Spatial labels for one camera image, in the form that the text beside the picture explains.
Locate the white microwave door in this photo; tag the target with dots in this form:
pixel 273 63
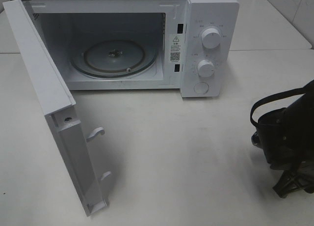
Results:
pixel 58 105

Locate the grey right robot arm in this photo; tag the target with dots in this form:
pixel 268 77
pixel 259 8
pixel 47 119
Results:
pixel 306 99

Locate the white microwave oven body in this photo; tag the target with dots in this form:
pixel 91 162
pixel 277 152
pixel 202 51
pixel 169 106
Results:
pixel 69 25

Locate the white round knob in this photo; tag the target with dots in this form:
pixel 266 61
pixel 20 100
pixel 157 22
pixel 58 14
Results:
pixel 205 68
pixel 211 37

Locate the glass microwave turntable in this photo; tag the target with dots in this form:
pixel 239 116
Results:
pixel 114 58

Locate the white round door button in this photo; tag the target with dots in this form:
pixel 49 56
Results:
pixel 201 88

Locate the white warning label sticker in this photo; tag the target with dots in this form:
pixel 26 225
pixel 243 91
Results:
pixel 175 47

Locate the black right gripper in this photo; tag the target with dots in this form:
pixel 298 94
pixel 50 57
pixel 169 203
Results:
pixel 286 136

